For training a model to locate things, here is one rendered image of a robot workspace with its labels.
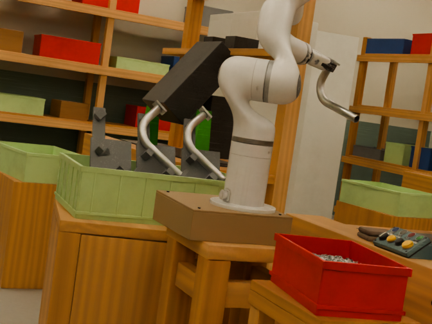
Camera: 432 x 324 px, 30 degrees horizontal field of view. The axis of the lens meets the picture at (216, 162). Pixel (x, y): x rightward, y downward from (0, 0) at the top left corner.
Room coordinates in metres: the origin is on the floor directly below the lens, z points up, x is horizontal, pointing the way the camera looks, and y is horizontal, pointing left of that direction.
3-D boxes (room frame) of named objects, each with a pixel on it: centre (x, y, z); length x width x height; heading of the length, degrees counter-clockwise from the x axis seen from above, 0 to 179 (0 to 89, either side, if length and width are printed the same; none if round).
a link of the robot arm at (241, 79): (2.29, -0.06, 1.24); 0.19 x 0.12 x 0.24; 81
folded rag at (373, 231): (2.25, -0.48, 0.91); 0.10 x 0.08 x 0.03; 104
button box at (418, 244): (2.09, -0.52, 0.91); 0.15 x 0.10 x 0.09; 24
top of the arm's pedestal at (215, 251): (2.29, -0.09, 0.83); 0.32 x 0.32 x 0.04; 24
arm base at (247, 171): (2.29, -0.09, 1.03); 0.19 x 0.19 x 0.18
